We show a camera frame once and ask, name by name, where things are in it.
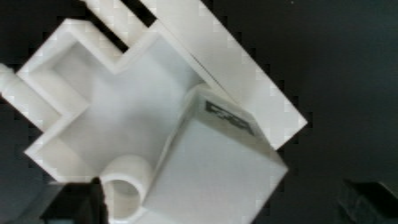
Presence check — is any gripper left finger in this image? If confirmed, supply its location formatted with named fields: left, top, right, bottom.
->
left=11, top=178, right=112, bottom=224

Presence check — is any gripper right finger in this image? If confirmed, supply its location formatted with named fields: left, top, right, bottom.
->
left=334, top=180, right=398, bottom=224

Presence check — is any white chair leg block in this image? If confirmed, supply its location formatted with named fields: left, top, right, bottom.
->
left=144, top=86, right=288, bottom=224

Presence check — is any white chair seat part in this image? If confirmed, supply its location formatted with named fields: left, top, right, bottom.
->
left=0, top=19, right=204, bottom=224

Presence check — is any white U-shaped fence frame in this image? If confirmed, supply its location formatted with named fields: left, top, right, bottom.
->
left=82, top=0, right=307, bottom=147

